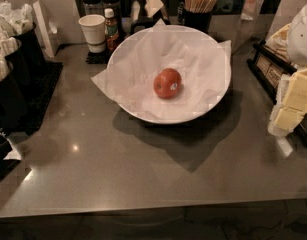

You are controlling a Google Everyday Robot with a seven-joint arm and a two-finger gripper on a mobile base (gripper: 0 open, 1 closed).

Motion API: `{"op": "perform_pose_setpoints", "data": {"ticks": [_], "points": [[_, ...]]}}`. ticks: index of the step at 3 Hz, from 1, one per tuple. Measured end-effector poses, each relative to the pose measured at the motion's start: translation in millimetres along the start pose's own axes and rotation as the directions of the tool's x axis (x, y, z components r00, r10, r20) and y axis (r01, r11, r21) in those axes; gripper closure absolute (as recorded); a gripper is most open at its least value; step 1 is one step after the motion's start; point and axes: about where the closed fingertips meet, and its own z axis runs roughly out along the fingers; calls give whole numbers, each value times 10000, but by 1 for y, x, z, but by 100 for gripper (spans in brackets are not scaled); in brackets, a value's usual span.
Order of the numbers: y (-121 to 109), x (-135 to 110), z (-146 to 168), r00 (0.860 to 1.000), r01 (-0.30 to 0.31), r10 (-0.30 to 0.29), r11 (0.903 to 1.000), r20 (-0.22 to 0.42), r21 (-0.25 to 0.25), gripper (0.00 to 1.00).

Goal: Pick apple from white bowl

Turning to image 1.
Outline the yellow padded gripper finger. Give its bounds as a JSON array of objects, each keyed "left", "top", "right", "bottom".
[{"left": 268, "top": 68, "right": 307, "bottom": 137}]

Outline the red apple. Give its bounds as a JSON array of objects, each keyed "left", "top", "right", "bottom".
[{"left": 153, "top": 68, "right": 182, "bottom": 99}]

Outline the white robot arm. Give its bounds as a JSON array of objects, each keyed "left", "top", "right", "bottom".
[{"left": 266, "top": 3, "right": 307, "bottom": 137}]

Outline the white bowl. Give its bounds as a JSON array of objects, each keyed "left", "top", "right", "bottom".
[{"left": 107, "top": 24, "right": 233, "bottom": 125}]

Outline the black condiment packet rack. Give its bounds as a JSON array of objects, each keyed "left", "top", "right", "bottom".
[{"left": 246, "top": 23, "right": 307, "bottom": 148}]

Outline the white paper liner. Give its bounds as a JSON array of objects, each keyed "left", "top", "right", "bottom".
[{"left": 90, "top": 18, "right": 233, "bottom": 116}]

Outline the black cup of stirrers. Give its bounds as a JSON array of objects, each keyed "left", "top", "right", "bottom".
[{"left": 184, "top": 0, "right": 217, "bottom": 32}]

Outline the black napkin holder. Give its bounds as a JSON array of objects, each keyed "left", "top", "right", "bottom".
[{"left": 129, "top": 0, "right": 170, "bottom": 34}]

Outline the small sauce bottle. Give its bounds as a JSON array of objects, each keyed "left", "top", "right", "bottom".
[{"left": 104, "top": 8, "right": 120, "bottom": 52}]

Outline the black small coaster mat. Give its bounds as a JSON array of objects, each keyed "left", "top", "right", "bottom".
[{"left": 86, "top": 51, "right": 110, "bottom": 64}]

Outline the dark shaker right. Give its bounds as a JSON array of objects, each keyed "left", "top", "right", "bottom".
[{"left": 102, "top": 0, "right": 124, "bottom": 37}]

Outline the white paper cup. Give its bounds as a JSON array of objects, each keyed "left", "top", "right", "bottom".
[{"left": 78, "top": 14, "right": 106, "bottom": 53}]

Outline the black rubber mat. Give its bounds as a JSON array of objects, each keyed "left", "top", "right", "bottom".
[{"left": 7, "top": 61, "right": 64, "bottom": 137}]

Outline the white card stand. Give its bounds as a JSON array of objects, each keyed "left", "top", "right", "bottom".
[{"left": 33, "top": 0, "right": 59, "bottom": 58}]

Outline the black cutlery bin front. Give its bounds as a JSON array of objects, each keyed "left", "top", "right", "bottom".
[{"left": 0, "top": 61, "right": 28, "bottom": 129}]

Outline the black cutlery bin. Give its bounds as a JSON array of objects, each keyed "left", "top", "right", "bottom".
[
  {"left": 0, "top": 61, "right": 28, "bottom": 129},
  {"left": 0, "top": 29, "right": 32, "bottom": 93},
  {"left": 0, "top": 1, "right": 47, "bottom": 75}
]

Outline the black cutlery bin rear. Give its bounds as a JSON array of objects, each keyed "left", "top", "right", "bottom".
[{"left": 0, "top": 1, "right": 47, "bottom": 75}]

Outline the black cutlery bin middle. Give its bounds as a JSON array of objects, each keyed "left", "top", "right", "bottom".
[{"left": 0, "top": 29, "right": 32, "bottom": 93}]

